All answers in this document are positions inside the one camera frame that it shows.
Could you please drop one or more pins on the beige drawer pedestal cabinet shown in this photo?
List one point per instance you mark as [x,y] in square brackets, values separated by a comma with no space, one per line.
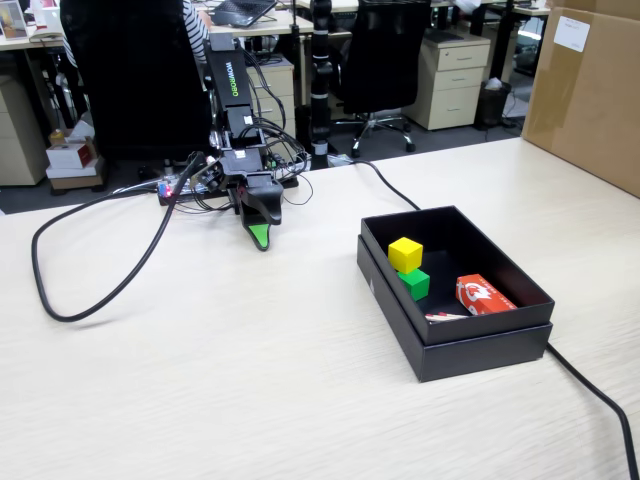
[277,75]
[457,80]
[20,140]

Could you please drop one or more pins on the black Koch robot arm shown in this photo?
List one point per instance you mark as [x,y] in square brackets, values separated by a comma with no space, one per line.
[227,75]

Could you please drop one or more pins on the large black mesh office chair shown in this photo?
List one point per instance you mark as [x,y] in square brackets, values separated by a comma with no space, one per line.
[135,75]

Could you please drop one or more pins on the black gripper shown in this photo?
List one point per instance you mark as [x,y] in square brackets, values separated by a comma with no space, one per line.
[242,162]

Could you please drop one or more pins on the small photo frame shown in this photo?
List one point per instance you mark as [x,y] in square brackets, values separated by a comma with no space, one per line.
[12,20]

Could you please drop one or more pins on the white shipping label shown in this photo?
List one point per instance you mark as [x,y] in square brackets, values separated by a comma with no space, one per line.
[572,32]

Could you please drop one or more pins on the black open box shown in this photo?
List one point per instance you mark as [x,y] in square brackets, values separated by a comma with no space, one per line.
[480,357]

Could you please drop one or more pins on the light wooden office desk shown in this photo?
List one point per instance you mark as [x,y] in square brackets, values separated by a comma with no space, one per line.
[285,25]

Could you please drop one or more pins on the black box tray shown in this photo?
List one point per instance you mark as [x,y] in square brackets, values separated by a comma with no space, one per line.
[490,240]

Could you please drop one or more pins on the white and red carton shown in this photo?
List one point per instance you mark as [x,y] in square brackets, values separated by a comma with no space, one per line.
[67,156]

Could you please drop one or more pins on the black trash bin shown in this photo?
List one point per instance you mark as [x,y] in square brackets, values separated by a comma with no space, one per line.
[492,107]

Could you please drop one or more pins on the green cube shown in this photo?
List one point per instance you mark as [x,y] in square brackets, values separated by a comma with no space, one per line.
[415,286]

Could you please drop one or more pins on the robot controller circuit board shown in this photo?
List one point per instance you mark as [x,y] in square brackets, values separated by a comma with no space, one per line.
[170,190]

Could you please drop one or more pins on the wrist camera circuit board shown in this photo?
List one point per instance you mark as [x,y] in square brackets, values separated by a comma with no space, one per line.
[212,177]

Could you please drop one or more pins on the yellow cube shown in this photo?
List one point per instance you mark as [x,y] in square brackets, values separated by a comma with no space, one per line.
[405,255]

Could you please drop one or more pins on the red matchbox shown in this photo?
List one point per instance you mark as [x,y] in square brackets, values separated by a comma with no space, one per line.
[482,295]

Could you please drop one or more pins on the yellow capped bottle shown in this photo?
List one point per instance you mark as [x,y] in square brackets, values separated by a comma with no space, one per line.
[57,136]

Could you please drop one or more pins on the black laptop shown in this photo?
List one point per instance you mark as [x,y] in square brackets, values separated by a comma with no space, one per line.
[240,10]

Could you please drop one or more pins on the person in striped shirt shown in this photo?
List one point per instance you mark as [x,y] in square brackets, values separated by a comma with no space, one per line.
[197,30]

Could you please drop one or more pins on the small brown cardboard box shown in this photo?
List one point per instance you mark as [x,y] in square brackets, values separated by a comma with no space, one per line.
[75,182]

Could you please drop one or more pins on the black pole with white bands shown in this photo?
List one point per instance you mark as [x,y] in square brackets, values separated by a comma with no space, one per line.
[321,50]

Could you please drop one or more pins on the black office chair chrome base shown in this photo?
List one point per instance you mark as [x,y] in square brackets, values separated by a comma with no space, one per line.
[385,60]

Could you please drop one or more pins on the large brown cardboard box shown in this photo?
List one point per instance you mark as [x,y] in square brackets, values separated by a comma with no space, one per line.
[590,110]

